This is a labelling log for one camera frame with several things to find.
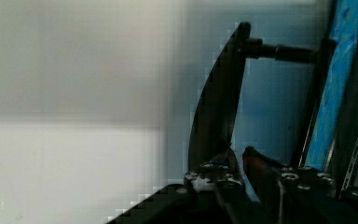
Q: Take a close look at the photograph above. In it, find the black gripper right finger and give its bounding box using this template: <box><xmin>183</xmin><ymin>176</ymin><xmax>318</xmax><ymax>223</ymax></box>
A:
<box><xmin>241</xmin><ymin>146</ymin><xmax>337</xmax><ymax>216</ymax></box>

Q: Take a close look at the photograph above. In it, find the black oven door handle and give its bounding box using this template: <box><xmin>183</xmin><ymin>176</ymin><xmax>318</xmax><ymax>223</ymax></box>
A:
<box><xmin>188</xmin><ymin>21</ymin><xmax>319</xmax><ymax>169</ymax></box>

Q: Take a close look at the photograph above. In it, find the black toaster oven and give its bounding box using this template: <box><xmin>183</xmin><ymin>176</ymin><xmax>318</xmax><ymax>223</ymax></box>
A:
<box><xmin>232</xmin><ymin>0</ymin><xmax>358</xmax><ymax>192</ymax></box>

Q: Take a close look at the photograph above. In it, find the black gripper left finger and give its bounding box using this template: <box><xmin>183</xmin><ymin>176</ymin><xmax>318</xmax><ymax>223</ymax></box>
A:
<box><xmin>184</xmin><ymin>147</ymin><xmax>246</xmax><ymax>200</ymax></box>

